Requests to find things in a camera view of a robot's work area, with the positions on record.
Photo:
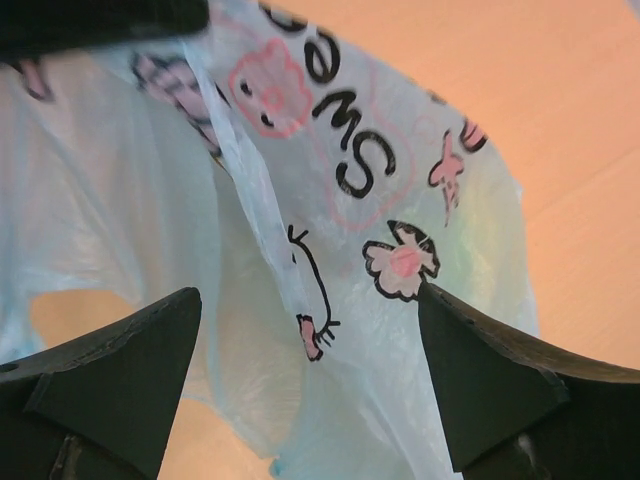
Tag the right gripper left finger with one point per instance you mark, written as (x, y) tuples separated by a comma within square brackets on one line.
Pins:
[(100, 406)]

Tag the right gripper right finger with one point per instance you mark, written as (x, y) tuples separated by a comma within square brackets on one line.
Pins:
[(513, 406)]

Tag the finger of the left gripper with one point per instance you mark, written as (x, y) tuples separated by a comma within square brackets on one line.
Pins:
[(31, 28)]

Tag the blue plastic bag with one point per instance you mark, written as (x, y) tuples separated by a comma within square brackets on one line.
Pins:
[(307, 189)]

